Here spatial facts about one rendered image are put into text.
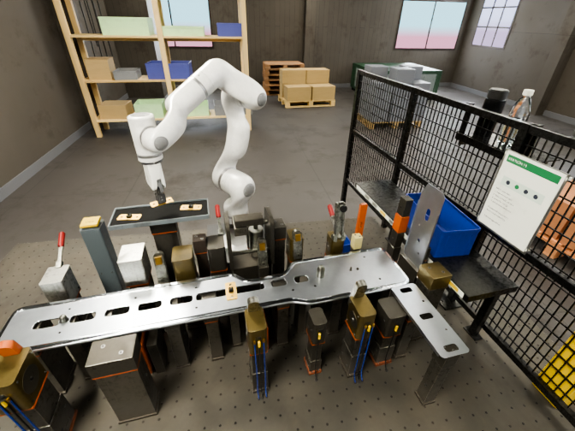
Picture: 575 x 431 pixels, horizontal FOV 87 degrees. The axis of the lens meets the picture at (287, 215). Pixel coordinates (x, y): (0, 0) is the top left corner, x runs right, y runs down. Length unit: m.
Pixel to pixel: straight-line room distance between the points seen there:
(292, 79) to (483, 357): 7.42
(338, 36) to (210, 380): 9.97
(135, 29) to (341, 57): 6.38
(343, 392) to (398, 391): 0.20
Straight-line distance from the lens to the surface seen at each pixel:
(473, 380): 1.47
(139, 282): 1.26
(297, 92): 7.85
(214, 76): 1.25
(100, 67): 6.23
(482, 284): 1.34
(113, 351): 1.06
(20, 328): 1.31
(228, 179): 1.41
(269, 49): 10.11
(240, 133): 1.37
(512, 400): 1.50
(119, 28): 6.07
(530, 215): 1.32
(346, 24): 10.57
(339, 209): 1.24
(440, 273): 1.26
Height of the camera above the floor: 1.83
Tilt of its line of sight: 33 degrees down
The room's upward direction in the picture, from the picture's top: 1 degrees clockwise
